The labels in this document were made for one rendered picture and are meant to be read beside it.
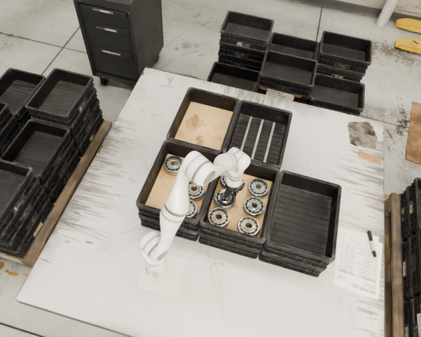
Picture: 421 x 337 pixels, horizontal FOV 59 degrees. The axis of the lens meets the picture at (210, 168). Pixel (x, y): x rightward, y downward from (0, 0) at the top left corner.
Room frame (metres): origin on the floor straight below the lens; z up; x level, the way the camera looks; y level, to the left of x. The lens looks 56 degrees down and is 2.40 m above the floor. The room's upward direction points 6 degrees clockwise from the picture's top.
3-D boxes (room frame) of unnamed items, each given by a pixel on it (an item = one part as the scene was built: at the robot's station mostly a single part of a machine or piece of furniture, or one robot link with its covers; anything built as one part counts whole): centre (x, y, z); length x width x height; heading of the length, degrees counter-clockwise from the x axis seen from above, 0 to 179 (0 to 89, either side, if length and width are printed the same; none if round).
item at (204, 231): (0.88, -0.16, 0.87); 0.40 x 0.30 x 0.11; 169
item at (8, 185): (0.94, 1.19, 0.37); 0.40 x 0.30 x 0.45; 170
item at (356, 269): (0.71, -0.77, 0.70); 0.33 x 0.23 x 0.01; 170
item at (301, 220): (0.82, -0.45, 0.87); 0.40 x 0.30 x 0.11; 169
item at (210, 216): (0.79, -0.06, 0.86); 0.10 x 0.10 x 0.01
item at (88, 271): (1.01, -0.14, 0.35); 1.60 x 1.60 x 0.70; 80
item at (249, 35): (2.68, -0.18, 0.37); 0.40 x 0.30 x 0.45; 80
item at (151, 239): (0.56, 0.20, 0.95); 0.09 x 0.09 x 0.17; 49
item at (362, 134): (1.54, -0.91, 0.71); 0.22 x 0.19 x 0.01; 170
